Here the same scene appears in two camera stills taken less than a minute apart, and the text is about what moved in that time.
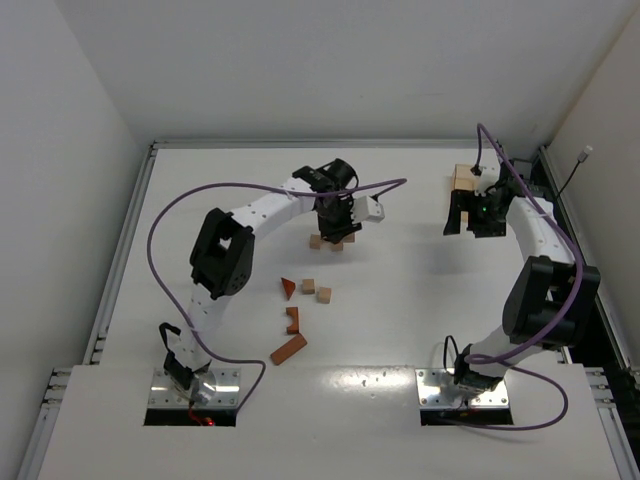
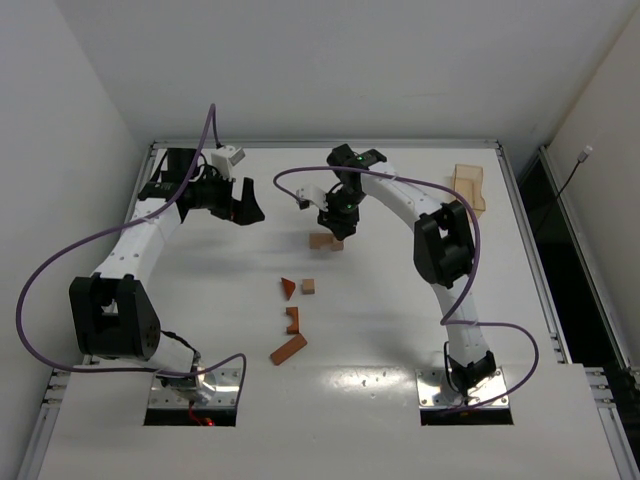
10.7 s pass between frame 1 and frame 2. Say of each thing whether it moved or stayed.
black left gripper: moved
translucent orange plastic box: stayed
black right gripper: moved
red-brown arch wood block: stayed
